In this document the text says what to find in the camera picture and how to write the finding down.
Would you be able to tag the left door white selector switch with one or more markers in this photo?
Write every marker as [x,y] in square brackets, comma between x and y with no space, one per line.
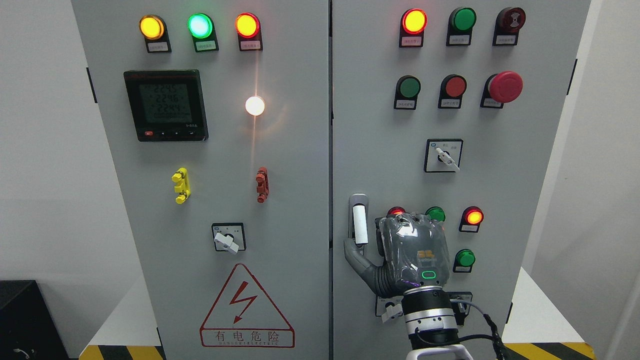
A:
[229,237]

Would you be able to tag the orange indicator light right door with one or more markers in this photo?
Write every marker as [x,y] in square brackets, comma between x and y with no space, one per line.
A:
[412,28]

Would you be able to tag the red push button upper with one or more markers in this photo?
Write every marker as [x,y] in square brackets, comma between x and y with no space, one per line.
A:
[451,92]

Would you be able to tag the green lit indicator light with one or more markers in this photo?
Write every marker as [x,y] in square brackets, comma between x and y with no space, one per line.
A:
[203,33]

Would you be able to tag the small green button right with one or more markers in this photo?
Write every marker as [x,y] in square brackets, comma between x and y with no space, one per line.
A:
[464,260]

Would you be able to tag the black digital power meter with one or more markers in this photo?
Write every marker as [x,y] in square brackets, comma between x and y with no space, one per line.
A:
[167,105]

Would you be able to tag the dark red buzzer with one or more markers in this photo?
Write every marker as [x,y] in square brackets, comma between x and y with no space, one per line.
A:
[507,26]

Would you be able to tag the small orange light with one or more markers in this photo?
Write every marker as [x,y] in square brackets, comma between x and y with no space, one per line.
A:
[396,210]
[471,219]

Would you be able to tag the left grey cabinet door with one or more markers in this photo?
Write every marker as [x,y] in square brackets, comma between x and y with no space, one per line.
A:
[287,237]

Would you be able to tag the white glowing indicator light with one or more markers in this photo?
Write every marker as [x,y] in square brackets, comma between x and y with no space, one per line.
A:
[255,105]

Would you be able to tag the small orange light right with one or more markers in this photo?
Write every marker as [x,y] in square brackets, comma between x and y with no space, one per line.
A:
[471,219]

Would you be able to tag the yellow indicator light top left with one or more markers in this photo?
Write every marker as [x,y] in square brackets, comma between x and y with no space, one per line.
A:
[155,33]

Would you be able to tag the right grey cabinet door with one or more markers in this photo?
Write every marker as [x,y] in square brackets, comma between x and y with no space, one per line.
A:
[380,151]

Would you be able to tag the orange indicator light door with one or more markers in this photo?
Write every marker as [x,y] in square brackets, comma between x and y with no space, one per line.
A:
[249,32]
[412,28]

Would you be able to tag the red terminal connector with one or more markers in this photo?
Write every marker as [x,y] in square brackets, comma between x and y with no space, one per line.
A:
[262,184]

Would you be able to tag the orange indicator light left door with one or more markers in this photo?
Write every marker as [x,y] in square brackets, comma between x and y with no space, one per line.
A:
[249,32]

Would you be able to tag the black rotary selector switch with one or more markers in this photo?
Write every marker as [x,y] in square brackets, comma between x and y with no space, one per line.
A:
[459,304]

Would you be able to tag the red emergency stop button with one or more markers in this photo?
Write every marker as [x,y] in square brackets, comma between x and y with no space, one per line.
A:
[501,88]

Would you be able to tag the silver door handle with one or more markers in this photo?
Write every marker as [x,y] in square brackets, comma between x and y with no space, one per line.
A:
[357,222]

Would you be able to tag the black box lower left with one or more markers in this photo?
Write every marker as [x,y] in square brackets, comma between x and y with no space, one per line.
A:
[27,330]

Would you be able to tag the small green light middle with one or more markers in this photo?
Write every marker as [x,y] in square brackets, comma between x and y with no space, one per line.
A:
[436,213]

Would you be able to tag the green push button upper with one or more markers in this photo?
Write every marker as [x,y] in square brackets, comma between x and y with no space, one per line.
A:
[406,93]

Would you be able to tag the upper right white selector switch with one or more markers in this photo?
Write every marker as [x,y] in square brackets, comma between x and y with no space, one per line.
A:
[443,155]

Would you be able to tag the red electrical warning sticker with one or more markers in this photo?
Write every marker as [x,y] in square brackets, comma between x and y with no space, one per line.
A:
[244,315]

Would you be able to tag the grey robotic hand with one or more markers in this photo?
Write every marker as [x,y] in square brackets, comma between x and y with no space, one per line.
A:
[415,255]

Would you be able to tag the lower white selector switch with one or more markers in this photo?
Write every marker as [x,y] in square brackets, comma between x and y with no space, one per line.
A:
[388,309]

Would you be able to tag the small orange light left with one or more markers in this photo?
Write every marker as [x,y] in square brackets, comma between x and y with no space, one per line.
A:
[396,210]

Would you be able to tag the yellow terminal connector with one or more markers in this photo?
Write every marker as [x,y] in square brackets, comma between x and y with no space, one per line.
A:
[181,185]

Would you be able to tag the grey cabinet door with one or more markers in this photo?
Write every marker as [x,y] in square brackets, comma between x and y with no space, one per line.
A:
[287,237]
[380,151]

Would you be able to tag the green indicator light top right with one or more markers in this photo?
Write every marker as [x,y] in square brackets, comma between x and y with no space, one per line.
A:
[460,27]

